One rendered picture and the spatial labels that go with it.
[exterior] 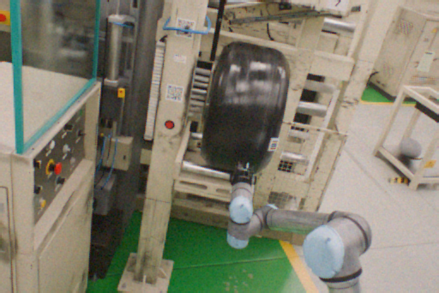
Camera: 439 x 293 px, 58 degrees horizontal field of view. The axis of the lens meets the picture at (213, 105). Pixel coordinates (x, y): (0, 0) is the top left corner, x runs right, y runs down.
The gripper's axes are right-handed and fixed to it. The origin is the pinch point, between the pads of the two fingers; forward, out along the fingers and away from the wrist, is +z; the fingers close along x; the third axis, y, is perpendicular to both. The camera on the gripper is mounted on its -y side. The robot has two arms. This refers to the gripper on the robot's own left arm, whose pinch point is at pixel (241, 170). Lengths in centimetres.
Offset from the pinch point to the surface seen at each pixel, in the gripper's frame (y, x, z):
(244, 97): 31.8, 5.4, -2.3
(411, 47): 29, -225, 403
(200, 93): 11, 26, 56
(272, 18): 58, -2, 50
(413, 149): -49, -178, 214
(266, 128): 21.9, -5.2, -5.0
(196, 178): -14.3, 17.4, 10.8
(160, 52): 39, 43, 14
